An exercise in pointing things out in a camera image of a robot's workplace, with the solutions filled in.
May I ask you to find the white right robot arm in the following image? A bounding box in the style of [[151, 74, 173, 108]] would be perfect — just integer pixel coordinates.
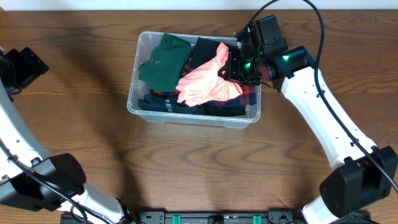
[[220, 16, 397, 223]]

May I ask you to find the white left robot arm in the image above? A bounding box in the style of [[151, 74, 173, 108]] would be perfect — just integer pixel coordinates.
[[1, 47, 139, 223]]

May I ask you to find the black garment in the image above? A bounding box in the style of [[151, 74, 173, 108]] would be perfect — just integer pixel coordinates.
[[183, 37, 221, 72], [203, 105, 246, 117]]

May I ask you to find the clear plastic storage bin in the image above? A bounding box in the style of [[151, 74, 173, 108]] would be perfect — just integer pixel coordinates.
[[126, 30, 262, 129]]

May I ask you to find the dark navy fleece garment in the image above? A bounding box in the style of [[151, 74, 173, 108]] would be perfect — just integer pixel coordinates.
[[138, 94, 205, 115]]

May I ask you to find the red black plaid shirt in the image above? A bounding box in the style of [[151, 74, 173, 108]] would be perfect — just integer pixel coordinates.
[[150, 56, 257, 108]]

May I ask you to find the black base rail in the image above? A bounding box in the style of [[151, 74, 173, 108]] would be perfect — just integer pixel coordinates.
[[60, 211, 373, 224]]

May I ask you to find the pink garment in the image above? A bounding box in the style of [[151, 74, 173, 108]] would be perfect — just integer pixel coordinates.
[[176, 43, 243, 106]]

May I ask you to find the dark green garment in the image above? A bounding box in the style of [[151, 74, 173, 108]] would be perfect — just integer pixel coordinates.
[[139, 33, 192, 92]]

